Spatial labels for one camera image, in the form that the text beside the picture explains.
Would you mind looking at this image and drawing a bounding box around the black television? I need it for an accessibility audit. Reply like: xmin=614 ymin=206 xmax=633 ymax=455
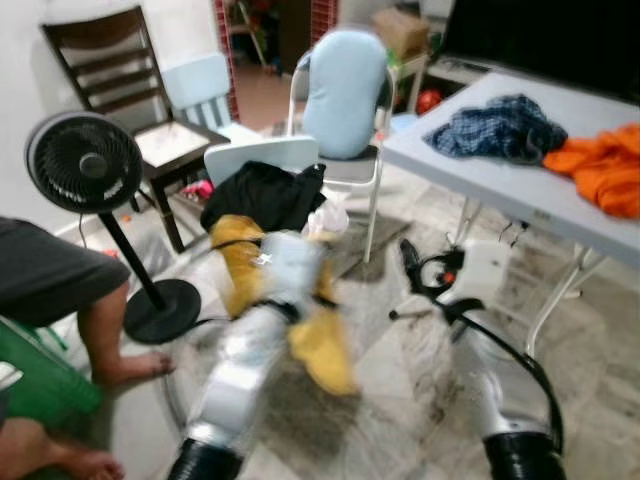
xmin=440 ymin=0 xmax=640 ymax=106

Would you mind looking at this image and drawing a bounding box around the red ball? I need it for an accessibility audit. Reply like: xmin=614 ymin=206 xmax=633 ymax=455
xmin=417 ymin=88 xmax=443 ymax=114

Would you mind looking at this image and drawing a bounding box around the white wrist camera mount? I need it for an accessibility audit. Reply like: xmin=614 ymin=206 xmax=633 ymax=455
xmin=450 ymin=238 xmax=516 ymax=306
xmin=255 ymin=232 xmax=326 ymax=311

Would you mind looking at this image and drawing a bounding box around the green plastic crate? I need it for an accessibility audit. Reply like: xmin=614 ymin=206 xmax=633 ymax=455
xmin=0 ymin=315 xmax=103 ymax=427

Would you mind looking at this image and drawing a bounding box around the grey folding table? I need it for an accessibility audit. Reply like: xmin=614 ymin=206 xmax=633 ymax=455
xmin=380 ymin=72 xmax=640 ymax=361

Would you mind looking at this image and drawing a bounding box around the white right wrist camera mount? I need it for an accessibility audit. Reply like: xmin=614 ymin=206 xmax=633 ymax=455
xmin=450 ymin=238 xmax=516 ymax=306

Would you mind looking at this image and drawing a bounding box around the blue plaid garment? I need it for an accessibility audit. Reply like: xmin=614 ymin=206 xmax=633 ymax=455
xmin=424 ymin=94 xmax=569 ymax=163

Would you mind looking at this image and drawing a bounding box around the dark wooden chair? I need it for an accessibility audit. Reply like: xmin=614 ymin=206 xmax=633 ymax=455
xmin=40 ymin=5 xmax=231 ymax=256

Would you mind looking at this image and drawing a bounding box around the yellow polo shirt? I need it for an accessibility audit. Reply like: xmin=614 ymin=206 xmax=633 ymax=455
xmin=208 ymin=213 xmax=359 ymax=396

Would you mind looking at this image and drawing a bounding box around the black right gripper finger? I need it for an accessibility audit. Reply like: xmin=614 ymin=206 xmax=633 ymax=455
xmin=399 ymin=238 xmax=428 ymax=294

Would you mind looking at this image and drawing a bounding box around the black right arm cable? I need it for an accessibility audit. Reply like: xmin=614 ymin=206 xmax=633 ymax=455
xmin=388 ymin=250 xmax=567 ymax=456

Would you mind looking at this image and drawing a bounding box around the white plastic chair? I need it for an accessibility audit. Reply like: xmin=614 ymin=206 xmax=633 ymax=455
xmin=203 ymin=135 xmax=351 ymax=301

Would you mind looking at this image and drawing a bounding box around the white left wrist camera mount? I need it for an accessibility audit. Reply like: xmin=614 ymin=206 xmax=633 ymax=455
xmin=255 ymin=232 xmax=326 ymax=311

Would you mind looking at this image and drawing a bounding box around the light blue plastic chair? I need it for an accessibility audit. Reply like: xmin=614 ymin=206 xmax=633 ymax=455
xmin=163 ymin=52 xmax=237 ymax=137

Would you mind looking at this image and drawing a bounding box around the orange garment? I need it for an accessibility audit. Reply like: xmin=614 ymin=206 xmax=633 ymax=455
xmin=543 ymin=122 xmax=640 ymax=219

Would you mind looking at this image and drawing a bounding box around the barefoot person in shorts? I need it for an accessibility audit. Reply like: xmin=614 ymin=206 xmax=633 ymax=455
xmin=0 ymin=215 xmax=179 ymax=480

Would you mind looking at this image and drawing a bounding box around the grey metal folding chair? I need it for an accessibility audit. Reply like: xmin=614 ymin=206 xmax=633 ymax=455
xmin=288 ymin=50 xmax=398 ymax=263

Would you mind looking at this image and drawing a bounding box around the black standing fan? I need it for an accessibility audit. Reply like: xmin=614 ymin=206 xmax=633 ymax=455
xmin=25 ymin=110 xmax=204 ymax=346

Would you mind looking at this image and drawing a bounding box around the cardboard box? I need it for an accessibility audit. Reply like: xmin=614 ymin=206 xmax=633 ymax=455
xmin=372 ymin=8 xmax=431 ymax=59

